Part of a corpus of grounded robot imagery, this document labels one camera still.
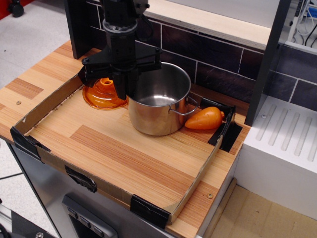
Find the stainless steel pot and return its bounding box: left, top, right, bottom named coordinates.
left=128, top=62, right=198, bottom=136

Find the cardboard fence with black tape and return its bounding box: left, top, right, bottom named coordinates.
left=11, top=76, right=245, bottom=234

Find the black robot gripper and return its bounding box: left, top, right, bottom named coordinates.
left=81, top=34, right=163, bottom=100

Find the grey toy oven front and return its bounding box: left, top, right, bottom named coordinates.
left=62, top=195, right=118, bottom=238

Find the white toy sink drainboard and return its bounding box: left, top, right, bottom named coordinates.
left=234, top=97, right=317, bottom=219

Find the dark grey vertical post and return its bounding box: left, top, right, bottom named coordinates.
left=245, top=0, right=297, bottom=126

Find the orange transparent pot lid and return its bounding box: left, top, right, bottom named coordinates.
left=82, top=78, right=127, bottom=110

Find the orange plastic toy carrot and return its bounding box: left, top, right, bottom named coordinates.
left=185, top=107, right=225, bottom=130

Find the light wooden shelf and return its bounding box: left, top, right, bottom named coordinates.
left=145, top=0, right=271, bottom=50

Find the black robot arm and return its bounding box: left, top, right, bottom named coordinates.
left=78, top=0, right=162, bottom=100

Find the dark grey left post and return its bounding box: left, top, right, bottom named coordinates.
left=64, top=0, right=106, bottom=59

